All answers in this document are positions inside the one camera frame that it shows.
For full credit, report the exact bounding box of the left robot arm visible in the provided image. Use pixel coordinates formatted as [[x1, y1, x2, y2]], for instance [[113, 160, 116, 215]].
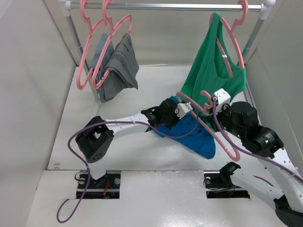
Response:
[[75, 98, 193, 164]]

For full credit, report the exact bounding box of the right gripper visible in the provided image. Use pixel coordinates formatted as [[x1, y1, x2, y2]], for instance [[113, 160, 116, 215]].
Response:
[[205, 102, 245, 140]]

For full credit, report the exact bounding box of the pink hanger with gray cloth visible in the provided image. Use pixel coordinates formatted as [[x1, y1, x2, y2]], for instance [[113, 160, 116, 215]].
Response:
[[94, 15, 133, 89]]

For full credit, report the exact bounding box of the gray pleated cloth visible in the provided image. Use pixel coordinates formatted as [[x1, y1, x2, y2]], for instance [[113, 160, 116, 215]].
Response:
[[100, 33, 139, 103]]

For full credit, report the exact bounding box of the light blue cloth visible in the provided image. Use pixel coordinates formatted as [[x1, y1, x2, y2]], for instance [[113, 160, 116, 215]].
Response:
[[91, 32, 114, 100]]

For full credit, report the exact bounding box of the blue t shirt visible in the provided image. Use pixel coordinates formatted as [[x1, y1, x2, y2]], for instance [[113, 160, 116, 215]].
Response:
[[151, 96, 216, 159]]

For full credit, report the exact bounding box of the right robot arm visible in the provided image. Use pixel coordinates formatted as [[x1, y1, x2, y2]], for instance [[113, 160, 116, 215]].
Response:
[[210, 100, 303, 227]]

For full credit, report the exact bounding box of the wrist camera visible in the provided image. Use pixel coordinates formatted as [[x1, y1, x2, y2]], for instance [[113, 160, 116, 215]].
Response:
[[175, 103, 193, 119], [212, 88, 231, 113]]

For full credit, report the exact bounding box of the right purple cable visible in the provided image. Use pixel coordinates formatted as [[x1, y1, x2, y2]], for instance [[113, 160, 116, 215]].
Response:
[[212, 99, 303, 185]]

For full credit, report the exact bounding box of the metal clothes rack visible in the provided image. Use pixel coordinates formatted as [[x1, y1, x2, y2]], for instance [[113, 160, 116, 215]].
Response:
[[56, 0, 276, 101]]

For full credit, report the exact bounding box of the green t shirt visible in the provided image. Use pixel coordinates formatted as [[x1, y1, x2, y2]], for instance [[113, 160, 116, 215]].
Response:
[[181, 13, 246, 107]]

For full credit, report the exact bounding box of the pink hanger with green shirt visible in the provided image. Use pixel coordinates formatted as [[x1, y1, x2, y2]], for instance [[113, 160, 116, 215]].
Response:
[[216, 0, 248, 77]]

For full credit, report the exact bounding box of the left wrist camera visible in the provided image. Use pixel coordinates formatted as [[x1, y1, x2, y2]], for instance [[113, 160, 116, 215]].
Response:
[[175, 103, 193, 119]]

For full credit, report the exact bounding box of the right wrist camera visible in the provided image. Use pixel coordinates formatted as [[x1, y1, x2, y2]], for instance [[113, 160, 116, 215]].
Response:
[[212, 88, 231, 113]]

